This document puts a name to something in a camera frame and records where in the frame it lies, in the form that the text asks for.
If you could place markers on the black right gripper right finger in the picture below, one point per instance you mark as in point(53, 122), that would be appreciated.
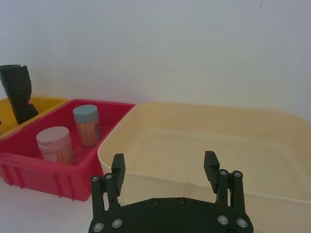
point(211, 170)

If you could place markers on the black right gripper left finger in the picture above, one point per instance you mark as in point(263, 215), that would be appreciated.
point(118, 174)

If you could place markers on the cream plastic bin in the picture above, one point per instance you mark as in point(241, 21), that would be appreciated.
point(184, 136)

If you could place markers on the blue-lidded toothpick jar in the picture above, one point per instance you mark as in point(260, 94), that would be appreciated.
point(88, 128)

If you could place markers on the pink-lidded toothpick jar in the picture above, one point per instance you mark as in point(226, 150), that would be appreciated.
point(54, 145)

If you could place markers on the red plastic bin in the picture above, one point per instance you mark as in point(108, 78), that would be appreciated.
point(43, 177)

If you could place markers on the yellow plastic bin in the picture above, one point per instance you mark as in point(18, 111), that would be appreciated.
point(5, 114)

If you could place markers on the black ribbed cylindrical object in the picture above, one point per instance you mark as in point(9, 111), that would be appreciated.
point(18, 92)

